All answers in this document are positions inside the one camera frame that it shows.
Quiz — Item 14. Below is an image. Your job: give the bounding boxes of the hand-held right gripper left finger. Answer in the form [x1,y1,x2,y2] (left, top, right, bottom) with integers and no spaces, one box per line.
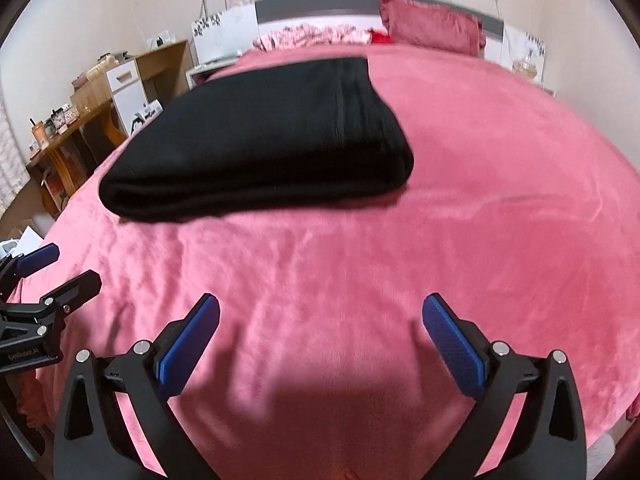
[52,292,222,480]

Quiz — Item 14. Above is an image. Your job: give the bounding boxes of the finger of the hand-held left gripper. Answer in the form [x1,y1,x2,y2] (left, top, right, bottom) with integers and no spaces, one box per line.
[0,269,104,341]
[0,242,61,291]

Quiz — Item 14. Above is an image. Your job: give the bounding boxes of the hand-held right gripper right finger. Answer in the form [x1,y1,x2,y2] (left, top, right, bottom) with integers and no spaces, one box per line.
[421,293,589,480]

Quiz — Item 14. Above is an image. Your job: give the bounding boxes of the black pants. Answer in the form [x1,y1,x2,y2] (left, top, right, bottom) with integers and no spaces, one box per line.
[98,57,415,222]

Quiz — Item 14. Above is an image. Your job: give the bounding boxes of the pink white patterned curtain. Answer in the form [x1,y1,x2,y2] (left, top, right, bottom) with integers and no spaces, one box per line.
[0,95,29,217]

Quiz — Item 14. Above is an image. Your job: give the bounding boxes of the pink fleece blanket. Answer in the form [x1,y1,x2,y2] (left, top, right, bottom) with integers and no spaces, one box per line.
[17,45,640,480]

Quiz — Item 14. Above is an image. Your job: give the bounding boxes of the white drawer cabinet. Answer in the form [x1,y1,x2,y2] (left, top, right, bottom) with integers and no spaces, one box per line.
[104,57,164,139]

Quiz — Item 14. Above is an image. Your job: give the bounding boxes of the wooden desk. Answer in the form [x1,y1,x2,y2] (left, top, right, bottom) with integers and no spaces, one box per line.
[25,40,189,219]

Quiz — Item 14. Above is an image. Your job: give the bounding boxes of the white bedside cabinet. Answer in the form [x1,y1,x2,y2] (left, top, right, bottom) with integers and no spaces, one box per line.
[186,6,259,92]
[501,22,557,97]

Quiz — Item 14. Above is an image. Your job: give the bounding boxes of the glass jar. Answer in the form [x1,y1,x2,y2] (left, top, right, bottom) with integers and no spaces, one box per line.
[512,42,544,79]

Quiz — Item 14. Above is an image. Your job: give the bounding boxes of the pink ruffled pillow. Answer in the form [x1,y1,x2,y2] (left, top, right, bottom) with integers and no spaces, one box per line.
[378,0,485,57]

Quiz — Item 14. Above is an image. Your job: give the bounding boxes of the pink floral quilt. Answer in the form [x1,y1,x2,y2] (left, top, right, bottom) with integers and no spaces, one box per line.
[252,24,374,52]

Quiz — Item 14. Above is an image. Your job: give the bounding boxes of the grey bed headboard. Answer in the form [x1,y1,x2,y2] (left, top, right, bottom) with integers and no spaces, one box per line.
[254,0,505,42]

